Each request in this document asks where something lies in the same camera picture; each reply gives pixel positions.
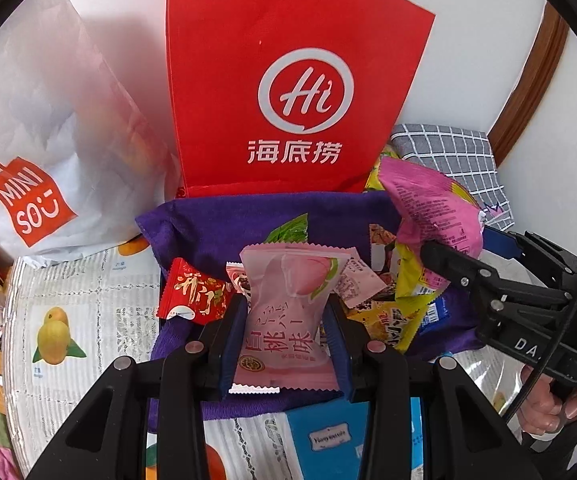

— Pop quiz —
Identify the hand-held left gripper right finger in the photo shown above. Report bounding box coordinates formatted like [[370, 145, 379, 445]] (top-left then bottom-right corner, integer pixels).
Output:
[[322, 295, 524, 480]]

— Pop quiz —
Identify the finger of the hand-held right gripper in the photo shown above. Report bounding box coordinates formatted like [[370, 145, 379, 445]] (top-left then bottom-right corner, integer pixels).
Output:
[[421, 239, 569, 312], [483, 225, 577, 289]]

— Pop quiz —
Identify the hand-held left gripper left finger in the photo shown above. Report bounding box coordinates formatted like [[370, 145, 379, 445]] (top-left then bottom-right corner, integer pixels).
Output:
[[27, 294, 249, 480]]

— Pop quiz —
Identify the pale pink peach packet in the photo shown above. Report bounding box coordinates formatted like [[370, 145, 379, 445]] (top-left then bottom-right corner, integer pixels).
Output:
[[230, 241, 353, 393]]

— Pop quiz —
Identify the yellow triangular snack packet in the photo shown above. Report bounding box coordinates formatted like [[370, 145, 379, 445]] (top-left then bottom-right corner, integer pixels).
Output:
[[348, 240, 451, 356]]

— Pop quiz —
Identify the person's right hand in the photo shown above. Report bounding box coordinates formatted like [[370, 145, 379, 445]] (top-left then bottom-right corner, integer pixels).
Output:
[[521, 365, 577, 433]]

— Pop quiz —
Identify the small blue snack packet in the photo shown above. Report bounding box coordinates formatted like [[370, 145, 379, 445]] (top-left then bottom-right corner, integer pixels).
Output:
[[421, 292, 454, 333]]

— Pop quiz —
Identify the pink striped snack packet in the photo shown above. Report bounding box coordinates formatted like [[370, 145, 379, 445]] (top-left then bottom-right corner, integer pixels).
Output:
[[226, 261, 249, 293]]

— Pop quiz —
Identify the small white-pink snack packet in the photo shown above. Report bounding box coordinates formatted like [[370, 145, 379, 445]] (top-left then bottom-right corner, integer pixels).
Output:
[[335, 247, 388, 309]]

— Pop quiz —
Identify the small red snack packet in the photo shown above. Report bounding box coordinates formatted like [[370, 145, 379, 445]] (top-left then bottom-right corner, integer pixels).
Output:
[[157, 257, 234, 326]]

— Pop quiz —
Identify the blue tissue pack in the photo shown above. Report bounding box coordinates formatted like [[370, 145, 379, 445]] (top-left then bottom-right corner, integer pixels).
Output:
[[286, 397, 424, 480]]

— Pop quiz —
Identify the grey checked folded cloth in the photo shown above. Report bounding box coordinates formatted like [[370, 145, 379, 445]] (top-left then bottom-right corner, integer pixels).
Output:
[[391, 124, 510, 233]]

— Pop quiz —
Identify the yellow-green snack packet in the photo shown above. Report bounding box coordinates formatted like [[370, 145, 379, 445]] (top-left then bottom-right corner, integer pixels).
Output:
[[365, 145, 399, 193]]

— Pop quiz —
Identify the green snack packet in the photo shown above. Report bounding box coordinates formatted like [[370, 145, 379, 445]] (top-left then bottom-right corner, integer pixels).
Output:
[[266, 214, 310, 245]]

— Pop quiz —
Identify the purple towel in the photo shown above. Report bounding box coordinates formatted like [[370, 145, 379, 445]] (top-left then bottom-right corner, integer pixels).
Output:
[[136, 191, 484, 433]]

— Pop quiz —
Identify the fruit print sheet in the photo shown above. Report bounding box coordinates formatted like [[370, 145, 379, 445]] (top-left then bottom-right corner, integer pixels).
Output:
[[3, 240, 524, 480]]

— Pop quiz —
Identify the red paper bag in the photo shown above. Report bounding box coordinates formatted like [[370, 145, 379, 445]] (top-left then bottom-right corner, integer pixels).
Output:
[[166, 0, 436, 198]]

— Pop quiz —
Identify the white plastic shopping bag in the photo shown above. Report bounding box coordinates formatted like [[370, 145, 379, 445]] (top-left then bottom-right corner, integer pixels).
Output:
[[0, 0, 182, 266]]

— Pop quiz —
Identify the black cable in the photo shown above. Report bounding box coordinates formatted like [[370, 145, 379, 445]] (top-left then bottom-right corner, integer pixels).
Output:
[[505, 255, 577, 423]]

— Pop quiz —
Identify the brown wooden door frame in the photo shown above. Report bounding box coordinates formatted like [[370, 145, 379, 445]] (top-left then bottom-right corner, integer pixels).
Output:
[[488, 2, 569, 166]]

